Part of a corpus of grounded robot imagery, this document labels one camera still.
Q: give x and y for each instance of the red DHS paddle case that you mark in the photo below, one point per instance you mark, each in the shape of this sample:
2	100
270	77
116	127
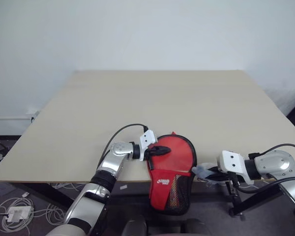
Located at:
169	191

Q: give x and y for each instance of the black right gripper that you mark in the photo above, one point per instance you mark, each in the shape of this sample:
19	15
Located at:
223	175

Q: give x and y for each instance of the black table leg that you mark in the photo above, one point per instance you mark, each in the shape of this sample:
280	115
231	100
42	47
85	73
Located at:
258	196
46	194

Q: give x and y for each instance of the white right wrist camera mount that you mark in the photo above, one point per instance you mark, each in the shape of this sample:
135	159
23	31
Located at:
232	161

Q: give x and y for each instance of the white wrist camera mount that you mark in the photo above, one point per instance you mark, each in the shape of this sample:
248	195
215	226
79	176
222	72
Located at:
232	161
147	138

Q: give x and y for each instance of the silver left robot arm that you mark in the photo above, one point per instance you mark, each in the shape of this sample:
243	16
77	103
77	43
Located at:
113	162

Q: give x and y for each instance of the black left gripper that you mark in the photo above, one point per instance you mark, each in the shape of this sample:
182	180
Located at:
151	152

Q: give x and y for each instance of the dark rounded shape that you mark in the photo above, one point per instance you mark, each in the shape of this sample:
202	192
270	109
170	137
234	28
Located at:
135	227

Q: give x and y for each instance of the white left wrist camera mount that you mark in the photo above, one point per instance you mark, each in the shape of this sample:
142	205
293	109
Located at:
147	138

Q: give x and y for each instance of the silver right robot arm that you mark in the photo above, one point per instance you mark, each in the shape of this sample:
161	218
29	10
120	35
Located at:
275	163

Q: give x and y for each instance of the white power adapter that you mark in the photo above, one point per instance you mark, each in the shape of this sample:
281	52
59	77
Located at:
19	213

